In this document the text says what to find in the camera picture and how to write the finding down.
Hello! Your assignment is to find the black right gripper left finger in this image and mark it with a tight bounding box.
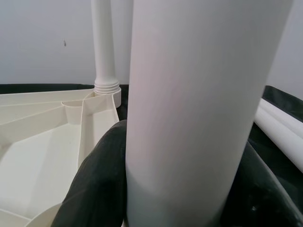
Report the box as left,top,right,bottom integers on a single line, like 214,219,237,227
51,119,128,227

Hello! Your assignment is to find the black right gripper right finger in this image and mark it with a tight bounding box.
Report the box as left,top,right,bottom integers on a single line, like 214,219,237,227
220,141,303,227

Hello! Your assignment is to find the white plastic table top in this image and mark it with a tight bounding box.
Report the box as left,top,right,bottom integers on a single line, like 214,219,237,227
0,85,128,227

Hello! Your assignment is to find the white tapered plastic table leg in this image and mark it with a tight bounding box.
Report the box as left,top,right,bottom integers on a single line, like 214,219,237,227
253,110,303,173
259,98,303,137
91,0,120,95
124,0,295,227

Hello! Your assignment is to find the black table cloth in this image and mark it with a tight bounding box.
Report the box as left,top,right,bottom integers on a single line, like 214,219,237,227
0,82,303,209

